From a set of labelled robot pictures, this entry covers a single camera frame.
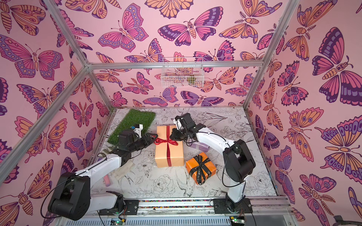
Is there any lilac gift box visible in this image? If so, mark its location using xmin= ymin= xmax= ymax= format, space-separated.
xmin=190 ymin=142 xmax=210 ymax=153

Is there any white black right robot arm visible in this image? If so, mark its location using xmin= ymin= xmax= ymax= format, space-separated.
xmin=170 ymin=113 xmax=256 ymax=212

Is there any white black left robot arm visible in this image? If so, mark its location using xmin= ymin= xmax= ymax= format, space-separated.
xmin=48 ymin=130 xmax=158 ymax=221

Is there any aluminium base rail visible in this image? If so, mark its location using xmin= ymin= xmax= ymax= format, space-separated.
xmin=54 ymin=196 xmax=298 ymax=226

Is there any red satin ribbon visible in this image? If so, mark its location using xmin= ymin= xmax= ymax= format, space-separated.
xmin=153 ymin=125 xmax=179 ymax=167

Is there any green plant in basket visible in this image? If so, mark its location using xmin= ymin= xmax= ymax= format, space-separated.
xmin=186 ymin=75 xmax=199 ymax=87

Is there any orange gift box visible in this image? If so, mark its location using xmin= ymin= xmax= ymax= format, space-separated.
xmin=185 ymin=152 xmax=217 ymax=186

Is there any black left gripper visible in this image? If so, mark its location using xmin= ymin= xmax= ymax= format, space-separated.
xmin=128 ymin=134 xmax=158 ymax=154

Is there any white wire basket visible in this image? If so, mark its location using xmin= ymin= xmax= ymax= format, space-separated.
xmin=159 ymin=56 xmax=205 ymax=88

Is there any black printed ribbon bow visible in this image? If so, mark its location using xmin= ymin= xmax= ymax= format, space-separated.
xmin=189 ymin=154 xmax=213 ymax=186

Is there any green artificial grass mat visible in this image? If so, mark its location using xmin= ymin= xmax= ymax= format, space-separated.
xmin=107 ymin=109 xmax=156 ymax=146

